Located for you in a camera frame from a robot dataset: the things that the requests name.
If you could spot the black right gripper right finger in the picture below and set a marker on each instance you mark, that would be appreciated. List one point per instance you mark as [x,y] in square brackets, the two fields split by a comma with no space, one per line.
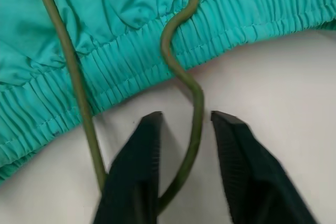
[257,176]

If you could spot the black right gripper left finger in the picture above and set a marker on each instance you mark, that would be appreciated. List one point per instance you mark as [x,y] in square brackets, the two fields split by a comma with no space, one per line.
[131,171]

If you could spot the teal elastic-waist shorts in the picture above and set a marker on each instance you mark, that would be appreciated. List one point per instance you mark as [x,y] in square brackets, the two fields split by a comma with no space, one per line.
[131,24]

